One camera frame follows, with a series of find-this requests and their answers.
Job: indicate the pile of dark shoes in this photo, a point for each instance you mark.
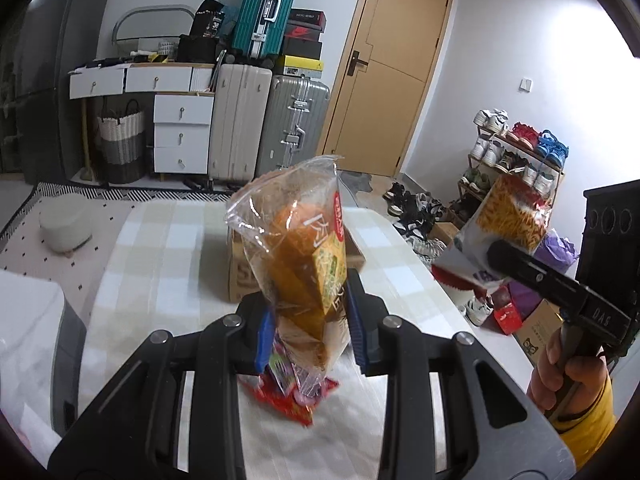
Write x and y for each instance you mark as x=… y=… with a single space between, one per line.
x=415 y=210

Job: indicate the white grey appliance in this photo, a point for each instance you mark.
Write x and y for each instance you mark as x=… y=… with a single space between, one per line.
x=30 y=340

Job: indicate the small cardboard box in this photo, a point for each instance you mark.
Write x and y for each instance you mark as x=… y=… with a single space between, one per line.
x=442 y=232

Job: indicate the plain black box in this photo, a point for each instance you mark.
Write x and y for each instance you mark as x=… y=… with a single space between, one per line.
x=302 y=48

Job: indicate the fries print snack packet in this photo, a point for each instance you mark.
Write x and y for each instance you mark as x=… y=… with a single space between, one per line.
x=510 y=210

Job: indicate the cat print cardboard box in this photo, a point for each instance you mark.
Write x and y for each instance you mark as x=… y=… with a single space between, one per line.
x=537 y=330

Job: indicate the white drawer desk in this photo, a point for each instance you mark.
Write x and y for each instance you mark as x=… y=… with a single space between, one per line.
x=180 y=135

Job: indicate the purple bag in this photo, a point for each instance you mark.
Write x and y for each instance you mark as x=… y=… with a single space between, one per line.
x=562 y=252

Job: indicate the dark refrigerator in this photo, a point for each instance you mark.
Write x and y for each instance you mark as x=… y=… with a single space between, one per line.
x=55 y=85

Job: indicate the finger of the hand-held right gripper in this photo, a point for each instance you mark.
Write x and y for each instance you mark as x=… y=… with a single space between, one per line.
x=530 y=270

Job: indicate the curved metal frame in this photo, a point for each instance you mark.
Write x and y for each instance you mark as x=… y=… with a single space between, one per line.
x=160 y=7

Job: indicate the red round mat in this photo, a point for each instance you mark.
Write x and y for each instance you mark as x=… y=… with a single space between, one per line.
x=450 y=280

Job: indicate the person's right forearm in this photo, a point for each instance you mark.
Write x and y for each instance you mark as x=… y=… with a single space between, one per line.
x=590 y=435

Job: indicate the wooden door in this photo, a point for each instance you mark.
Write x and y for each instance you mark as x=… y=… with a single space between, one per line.
x=395 y=60

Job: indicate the teal suitcase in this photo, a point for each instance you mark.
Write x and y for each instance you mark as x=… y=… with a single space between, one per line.
x=255 y=15

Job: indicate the grey fur mat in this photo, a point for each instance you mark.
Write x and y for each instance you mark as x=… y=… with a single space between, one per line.
x=360 y=182

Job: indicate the black printed bag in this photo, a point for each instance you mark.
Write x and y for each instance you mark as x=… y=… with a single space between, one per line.
x=207 y=17

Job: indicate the person's right hand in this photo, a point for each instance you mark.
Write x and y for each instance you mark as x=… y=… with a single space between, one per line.
x=585 y=385

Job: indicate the patterned floor rug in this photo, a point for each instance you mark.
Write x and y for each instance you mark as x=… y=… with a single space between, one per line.
x=30 y=260

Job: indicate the white sneaker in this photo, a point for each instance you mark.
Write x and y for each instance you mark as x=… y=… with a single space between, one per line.
x=477 y=312

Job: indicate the red black shoe box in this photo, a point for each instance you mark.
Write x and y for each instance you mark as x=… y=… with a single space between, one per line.
x=300 y=33

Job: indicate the wooden broom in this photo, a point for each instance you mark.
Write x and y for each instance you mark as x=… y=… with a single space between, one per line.
x=86 y=135

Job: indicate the white round pouf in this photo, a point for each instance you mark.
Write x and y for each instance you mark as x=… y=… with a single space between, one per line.
x=67 y=222

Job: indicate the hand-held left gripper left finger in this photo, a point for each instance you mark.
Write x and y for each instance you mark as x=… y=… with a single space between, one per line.
x=264 y=340

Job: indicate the wooden shoe rack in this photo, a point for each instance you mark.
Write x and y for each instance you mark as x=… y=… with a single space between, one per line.
x=473 y=152

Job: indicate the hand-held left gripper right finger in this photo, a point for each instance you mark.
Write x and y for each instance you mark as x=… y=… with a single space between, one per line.
x=357 y=330

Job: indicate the shoe rack with shoes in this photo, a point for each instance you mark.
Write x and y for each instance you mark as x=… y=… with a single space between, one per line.
x=550 y=147

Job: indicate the woven basket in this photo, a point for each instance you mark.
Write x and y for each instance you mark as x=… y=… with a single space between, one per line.
x=120 y=135

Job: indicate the white light switch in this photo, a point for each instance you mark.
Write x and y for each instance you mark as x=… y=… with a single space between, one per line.
x=525 y=85

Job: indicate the yellow black shoe box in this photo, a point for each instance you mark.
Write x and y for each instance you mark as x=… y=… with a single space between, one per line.
x=300 y=66

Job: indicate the black storage box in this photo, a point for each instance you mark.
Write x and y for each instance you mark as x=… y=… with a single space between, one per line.
x=195 y=50

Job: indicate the red snack packet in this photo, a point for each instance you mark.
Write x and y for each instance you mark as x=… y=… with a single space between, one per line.
x=285 y=405

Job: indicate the clear bread bag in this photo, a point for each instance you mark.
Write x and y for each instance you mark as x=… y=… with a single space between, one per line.
x=295 y=260

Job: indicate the flat black shoe box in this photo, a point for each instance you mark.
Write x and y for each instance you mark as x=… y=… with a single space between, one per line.
x=307 y=16

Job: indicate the beige suitcase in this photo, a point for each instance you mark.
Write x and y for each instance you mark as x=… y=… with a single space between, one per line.
x=237 y=120

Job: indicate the silver suitcase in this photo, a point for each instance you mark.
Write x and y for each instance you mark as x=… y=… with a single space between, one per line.
x=280 y=130

